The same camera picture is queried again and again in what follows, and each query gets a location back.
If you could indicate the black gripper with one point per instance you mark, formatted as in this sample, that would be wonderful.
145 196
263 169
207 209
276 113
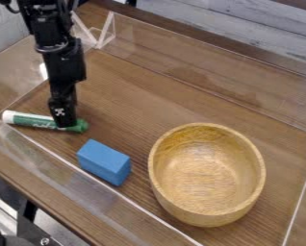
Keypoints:
65 66

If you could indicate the green Expo marker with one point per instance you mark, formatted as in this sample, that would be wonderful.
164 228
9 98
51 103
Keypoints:
40 121

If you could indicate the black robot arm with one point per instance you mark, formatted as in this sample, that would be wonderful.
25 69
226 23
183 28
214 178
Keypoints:
48 21

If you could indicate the brown wooden bowl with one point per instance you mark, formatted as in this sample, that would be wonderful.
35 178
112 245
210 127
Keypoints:
207 174

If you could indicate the blue rectangular block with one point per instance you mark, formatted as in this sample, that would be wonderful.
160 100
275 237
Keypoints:
104 162

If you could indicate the black table leg bracket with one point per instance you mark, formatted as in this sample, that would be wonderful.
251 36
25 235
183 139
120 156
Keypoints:
28 230

